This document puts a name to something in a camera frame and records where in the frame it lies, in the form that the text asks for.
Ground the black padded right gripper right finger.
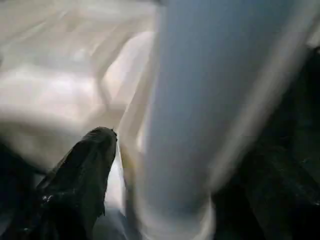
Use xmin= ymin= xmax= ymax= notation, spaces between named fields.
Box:
xmin=244 ymin=149 xmax=320 ymax=240

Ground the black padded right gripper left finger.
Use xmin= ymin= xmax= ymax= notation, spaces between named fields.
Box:
xmin=10 ymin=126 xmax=119 ymax=240

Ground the white plastic table leg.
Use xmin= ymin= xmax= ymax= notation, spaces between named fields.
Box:
xmin=127 ymin=0 xmax=320 ymax=240

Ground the black plastic work mat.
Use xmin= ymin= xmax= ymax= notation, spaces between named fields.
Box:
xmin=0 ymin=45 xmax=320 ymax=240

